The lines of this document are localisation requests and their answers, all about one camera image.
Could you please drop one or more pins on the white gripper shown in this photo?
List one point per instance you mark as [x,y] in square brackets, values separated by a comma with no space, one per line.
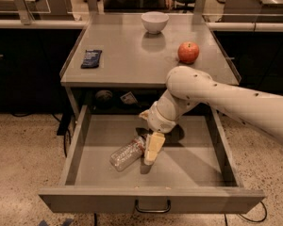
[158,121]

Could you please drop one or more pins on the clear plastic water bottle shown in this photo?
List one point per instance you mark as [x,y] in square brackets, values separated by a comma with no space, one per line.
[128,154]

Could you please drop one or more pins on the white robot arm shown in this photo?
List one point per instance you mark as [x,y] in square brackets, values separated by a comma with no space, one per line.
[187,87]

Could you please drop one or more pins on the grey open top drawer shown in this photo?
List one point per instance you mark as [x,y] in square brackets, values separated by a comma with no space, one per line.
[194,169]

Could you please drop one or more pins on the grey cabinet counter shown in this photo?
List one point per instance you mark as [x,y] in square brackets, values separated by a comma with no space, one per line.
[134,59]

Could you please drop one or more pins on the small packet in cabinet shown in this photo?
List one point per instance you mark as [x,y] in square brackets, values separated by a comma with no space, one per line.
[128,98]

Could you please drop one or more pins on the dark round object in cabinet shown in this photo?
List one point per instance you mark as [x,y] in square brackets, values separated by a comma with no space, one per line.
[103,98]

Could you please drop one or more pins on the red apple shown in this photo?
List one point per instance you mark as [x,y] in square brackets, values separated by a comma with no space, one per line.
[188,52]

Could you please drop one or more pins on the dark blue snack packet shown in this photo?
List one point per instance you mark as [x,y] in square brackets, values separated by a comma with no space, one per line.
[91,59]

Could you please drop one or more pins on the white ceramic bowl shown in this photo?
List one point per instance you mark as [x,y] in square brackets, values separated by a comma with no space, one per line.
[154,22]

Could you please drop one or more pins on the black drawer handle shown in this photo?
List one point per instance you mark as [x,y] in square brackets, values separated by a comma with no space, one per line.
[148,208]

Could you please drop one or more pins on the white horizontal rail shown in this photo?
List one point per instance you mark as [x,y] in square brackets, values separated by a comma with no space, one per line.
[256,27]

